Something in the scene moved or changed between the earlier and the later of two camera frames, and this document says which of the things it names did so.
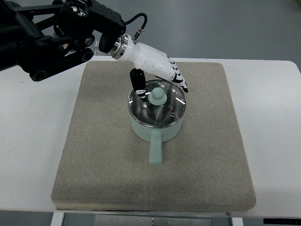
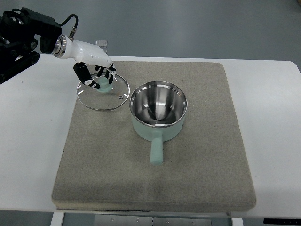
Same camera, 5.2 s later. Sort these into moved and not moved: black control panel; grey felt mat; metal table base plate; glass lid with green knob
Moved: glass lid with green knob
Not moved: black control panel; grey felt mat; metal table base plate
